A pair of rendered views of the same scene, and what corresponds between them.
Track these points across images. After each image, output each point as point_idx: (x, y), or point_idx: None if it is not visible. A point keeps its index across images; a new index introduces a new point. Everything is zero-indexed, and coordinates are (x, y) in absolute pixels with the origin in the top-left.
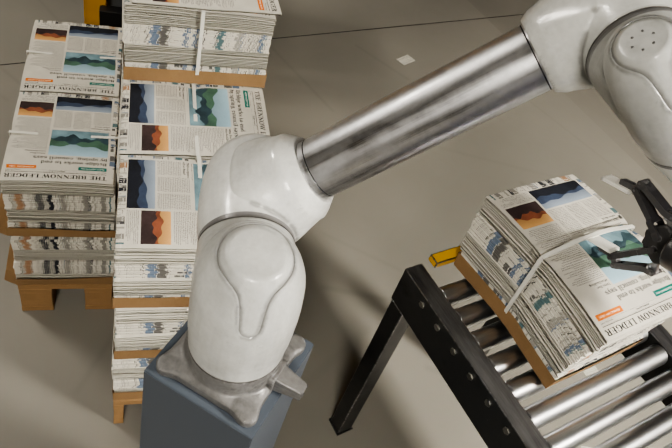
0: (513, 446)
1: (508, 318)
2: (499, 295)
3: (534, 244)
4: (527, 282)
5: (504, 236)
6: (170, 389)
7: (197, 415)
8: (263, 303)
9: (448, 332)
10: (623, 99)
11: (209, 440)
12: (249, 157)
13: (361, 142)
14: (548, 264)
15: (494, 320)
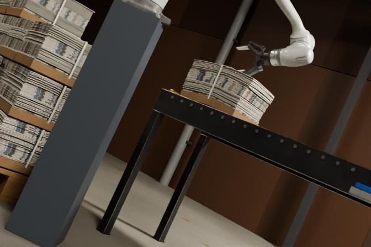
0: (227, 121)
1: (210, 100)
2: (204, 94)
3: (218, 64)
4: (217, 78)
5: (203, 69)
6: (126, 4)
7: (135, 15)
8: None
9: (188, 98)
10: None
11: (136, 31)
12: None
13: None
14: (225, 67)
15: (180, 184)
